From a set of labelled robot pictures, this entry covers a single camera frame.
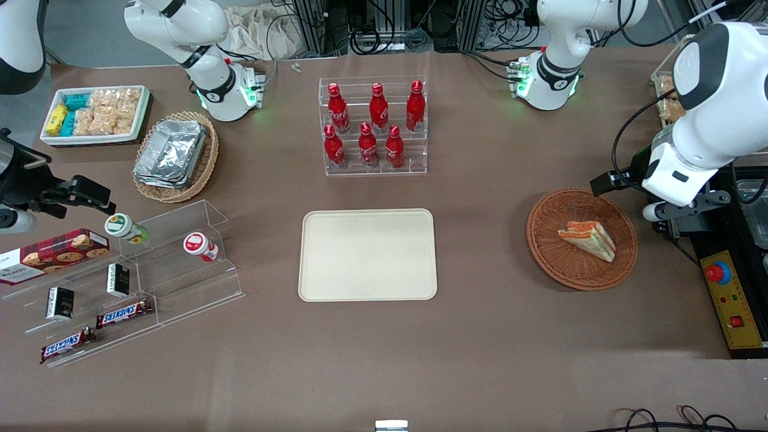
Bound aluminium frame with cables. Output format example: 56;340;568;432
291;0;541;56

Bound green cap drink bottle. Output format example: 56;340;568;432
104;212;149;245

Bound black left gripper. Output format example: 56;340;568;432
590;147;653;197

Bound red cola bottle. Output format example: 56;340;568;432
327;83;351;134
323;124;347;169
406;80;427;133
358;122;380;169
369;83;390;134
385;125;406;169

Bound black appliance housing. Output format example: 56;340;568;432
660;162;768;361

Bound red cap drink bottle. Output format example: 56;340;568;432
183;232;220;263

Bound red tartan cookie box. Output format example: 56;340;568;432
0;228;111;287

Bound crumpled white cloth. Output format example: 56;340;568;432
223;5;304;61

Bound clear bag of crackers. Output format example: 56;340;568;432
89;88;142;113
74;107;98;137
90;110;137;136

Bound white wire rack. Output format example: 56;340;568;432
650;33;697;130

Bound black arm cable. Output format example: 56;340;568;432
611;89;679;181

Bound tan oval wicker basket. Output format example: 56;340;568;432
131;111;220;204

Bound clear acrylic bottle rack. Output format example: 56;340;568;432
318;75;429;177

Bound white plastic bin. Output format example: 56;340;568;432
40;85;151;148

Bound stacked aluminium foil trays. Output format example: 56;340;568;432
133;118;208;190

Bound yellow control panel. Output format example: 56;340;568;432
700;250;764;350

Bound small black box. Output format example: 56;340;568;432
46;286;76;321
106;263;131;299

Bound clear acrylic stepped shelf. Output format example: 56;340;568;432
0;199;246;368

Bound brown round wicker basket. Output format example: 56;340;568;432
526;188;638;292

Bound black floor cables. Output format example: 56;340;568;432
603;405;768;432

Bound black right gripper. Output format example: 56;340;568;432
0;128;117;216

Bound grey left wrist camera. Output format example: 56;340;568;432
641;190;732;224

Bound Snickers chocolate bar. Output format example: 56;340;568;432
40;326;97;365
95;298;154;330

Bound steel pan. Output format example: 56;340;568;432
733;179;768;250

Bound yellow snack box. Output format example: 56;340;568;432
46;103;70;136

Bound triangle sandwich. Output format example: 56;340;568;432
557;220;617;263

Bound cream plastic tray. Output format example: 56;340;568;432
298;208;439;302

